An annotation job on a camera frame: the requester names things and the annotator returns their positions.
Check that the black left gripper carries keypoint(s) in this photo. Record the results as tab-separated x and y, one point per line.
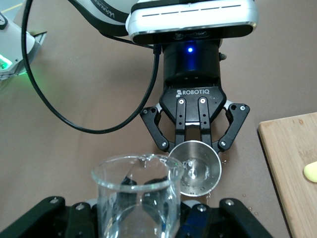
193	72

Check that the yellow plastic knife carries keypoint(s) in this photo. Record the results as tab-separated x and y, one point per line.
311	172

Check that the clear glass beaker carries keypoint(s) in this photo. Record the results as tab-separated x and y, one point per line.
109	198

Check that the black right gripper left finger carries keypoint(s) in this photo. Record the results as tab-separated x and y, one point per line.
37	220

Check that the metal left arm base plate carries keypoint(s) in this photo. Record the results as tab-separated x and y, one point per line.
39	41

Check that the steel jigger measuring cup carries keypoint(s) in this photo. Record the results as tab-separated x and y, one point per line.
198	158

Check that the brown table cover sheet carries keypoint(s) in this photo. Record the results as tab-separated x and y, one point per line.
74	161

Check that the wooden cutting board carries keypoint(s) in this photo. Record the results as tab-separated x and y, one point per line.
292	161

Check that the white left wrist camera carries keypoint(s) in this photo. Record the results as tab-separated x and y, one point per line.
193	17

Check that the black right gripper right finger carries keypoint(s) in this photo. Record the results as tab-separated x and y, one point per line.
237	220

